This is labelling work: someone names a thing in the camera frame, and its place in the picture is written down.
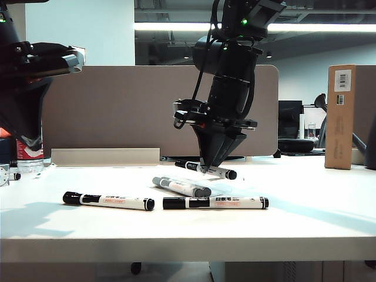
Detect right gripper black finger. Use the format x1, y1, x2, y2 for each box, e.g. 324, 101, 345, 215
210, 131, 248, 173
194, 126, 229, 174

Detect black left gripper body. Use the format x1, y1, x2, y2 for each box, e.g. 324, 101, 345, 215
0, 41, 86, 89

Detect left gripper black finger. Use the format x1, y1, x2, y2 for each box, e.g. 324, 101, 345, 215
0, 85, 33, 150
17, 78, 54, 152

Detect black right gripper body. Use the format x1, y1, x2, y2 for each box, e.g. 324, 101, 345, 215
187, 99, 260, 139

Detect black white whiteboard marker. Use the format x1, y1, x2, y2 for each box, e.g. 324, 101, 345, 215
152, 176, 208, 199
162, 196, 270, 210
158, 176, 212, 197
62, 191, 156, 212
174, 160, 238, 181

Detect dark blue box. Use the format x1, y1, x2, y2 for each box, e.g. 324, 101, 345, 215
0, 137, 18, 166

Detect markers in clear plastic bag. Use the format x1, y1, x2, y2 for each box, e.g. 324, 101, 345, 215
151, 172, 250, 198

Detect tall brown cardboard box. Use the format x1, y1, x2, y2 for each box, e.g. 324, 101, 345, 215
324, 64, 357, 170

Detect red label water bottle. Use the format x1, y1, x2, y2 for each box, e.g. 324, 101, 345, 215
16, 137, 45, 174

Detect black computer monitor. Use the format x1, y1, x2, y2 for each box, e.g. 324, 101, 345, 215
278, 100, 304, 140

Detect white printed paper strip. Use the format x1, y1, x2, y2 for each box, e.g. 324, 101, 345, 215
31, 163, 57, 180

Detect black round cushion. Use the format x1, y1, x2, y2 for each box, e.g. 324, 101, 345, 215
277, 139, 315, 154

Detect silver metal disc part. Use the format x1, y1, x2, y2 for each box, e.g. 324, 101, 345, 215
0, 163, 11, 187

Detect computer monitor with picture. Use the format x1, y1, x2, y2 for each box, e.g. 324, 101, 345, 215
303, 104, 325, 139

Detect large brown desk partition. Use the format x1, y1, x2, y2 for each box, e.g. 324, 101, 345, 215
41, 65, 279, 159

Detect dark office chair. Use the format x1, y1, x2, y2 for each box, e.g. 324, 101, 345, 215
313, 93, 328, 149

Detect long ceiling light strip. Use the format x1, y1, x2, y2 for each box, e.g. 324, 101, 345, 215
134, 22, 376, 33

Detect white under-desk cabinet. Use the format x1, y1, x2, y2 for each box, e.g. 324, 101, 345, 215
207, 260, 376, 282

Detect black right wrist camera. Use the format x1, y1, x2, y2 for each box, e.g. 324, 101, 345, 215
172, 99, 196, 130

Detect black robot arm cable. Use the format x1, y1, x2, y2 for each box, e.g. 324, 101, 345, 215
190, 0, 221, 102

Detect beige partition bracket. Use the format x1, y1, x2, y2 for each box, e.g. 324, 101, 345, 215
51, 147, 161, 168

